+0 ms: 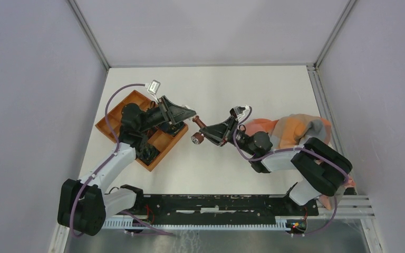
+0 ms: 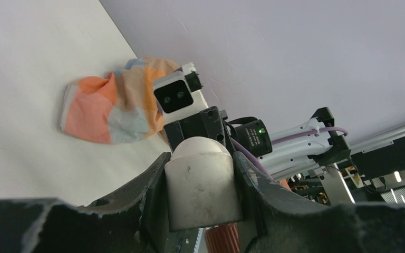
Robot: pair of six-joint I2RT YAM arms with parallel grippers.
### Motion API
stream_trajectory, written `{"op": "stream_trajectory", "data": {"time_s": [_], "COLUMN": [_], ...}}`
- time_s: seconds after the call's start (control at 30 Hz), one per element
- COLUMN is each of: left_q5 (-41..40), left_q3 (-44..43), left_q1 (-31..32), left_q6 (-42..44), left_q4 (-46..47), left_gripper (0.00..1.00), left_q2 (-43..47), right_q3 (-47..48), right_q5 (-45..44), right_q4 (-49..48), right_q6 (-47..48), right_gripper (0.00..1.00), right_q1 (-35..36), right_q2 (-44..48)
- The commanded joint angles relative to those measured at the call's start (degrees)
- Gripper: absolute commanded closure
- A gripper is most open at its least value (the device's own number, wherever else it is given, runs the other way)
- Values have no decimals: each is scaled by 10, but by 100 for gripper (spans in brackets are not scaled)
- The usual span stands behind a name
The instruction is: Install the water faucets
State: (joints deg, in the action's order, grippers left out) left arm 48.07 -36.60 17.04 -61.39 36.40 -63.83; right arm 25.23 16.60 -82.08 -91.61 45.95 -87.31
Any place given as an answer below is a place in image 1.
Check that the orange compartment tray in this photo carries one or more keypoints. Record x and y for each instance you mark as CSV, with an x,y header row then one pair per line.
x,y
153,139

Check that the orange grey checkered cloth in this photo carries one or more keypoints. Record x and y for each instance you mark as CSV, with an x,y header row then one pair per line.
x,y
300,132

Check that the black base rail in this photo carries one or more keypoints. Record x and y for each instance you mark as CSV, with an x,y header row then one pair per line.
x,y
194,209

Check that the brown water faucet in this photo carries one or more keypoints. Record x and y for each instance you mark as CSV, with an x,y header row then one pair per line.
x,y
198,137

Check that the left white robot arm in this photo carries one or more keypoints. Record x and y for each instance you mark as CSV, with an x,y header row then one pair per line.
x,y
84,206

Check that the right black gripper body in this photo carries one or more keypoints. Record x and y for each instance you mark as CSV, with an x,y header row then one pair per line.
x,y
230,132

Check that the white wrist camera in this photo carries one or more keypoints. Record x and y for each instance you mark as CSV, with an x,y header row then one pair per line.
x,y
240,112
153,87

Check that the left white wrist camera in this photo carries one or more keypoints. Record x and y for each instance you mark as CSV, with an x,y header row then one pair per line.
x,y
153,87

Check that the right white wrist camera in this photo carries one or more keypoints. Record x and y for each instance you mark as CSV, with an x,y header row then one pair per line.
x,y
240,112

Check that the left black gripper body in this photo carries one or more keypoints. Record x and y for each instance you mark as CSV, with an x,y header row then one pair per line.
x,y
164,115

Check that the aluminium frame rail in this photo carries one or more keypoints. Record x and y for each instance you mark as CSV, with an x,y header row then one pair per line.
x,y
349,229

